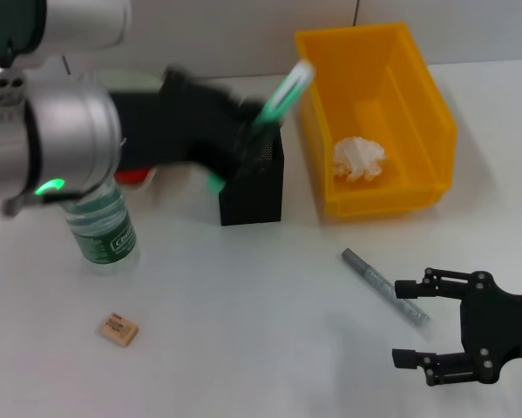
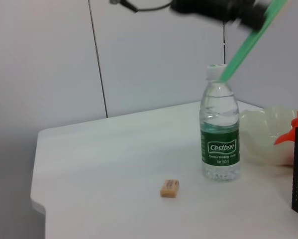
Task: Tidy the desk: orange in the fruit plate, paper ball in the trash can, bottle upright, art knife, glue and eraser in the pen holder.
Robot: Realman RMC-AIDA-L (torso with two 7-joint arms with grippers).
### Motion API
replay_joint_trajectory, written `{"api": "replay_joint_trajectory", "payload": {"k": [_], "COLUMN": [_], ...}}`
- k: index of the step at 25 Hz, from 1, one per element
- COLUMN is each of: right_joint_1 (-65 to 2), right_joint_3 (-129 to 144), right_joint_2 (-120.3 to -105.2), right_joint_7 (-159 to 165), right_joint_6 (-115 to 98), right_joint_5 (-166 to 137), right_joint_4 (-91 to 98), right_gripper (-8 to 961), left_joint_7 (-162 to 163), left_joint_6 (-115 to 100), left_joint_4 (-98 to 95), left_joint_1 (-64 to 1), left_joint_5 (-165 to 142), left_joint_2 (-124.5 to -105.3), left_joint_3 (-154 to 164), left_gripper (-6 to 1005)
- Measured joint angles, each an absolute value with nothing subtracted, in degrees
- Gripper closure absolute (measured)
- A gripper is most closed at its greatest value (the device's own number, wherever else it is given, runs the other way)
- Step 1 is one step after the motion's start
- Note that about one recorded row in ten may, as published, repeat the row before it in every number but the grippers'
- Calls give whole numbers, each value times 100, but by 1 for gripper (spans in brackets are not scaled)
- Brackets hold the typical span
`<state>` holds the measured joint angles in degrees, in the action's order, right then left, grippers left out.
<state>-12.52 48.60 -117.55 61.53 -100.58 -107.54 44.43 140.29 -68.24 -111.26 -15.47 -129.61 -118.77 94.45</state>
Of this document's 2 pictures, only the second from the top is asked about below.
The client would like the pale green glass fruit plate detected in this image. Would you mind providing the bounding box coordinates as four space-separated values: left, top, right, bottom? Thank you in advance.
239 106 298 167

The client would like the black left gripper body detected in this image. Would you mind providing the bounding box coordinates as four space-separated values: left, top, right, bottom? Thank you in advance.
170 0 254 22

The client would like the beige eraser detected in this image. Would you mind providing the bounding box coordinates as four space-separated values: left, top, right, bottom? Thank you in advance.
160 179 181 199

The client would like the green label water bottle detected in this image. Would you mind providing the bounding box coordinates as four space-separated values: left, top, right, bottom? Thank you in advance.
199 63 240 183

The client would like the left arm connector cable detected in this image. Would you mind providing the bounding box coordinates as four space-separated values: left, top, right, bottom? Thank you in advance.
108 0 175 13

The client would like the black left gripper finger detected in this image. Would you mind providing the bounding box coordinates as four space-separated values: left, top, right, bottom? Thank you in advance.
227 0 272 31

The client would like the red pomegranate toy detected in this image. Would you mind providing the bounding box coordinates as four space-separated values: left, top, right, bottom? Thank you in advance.
274 111 298 146

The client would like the green utility knife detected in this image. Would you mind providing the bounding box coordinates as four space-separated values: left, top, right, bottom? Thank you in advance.
219 0 290 83

